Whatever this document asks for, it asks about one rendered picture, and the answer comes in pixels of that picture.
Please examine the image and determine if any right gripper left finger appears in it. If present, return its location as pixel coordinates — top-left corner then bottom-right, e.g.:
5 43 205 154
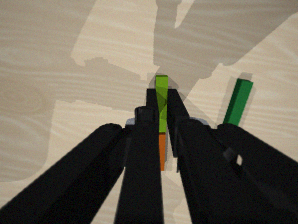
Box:
0 89 164 224

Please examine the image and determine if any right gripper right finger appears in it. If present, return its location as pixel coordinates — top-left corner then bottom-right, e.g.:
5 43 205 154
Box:
167 89 298 224

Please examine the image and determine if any orange-brown rectangular rod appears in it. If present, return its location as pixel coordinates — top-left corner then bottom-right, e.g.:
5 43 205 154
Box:
159 132 166 171

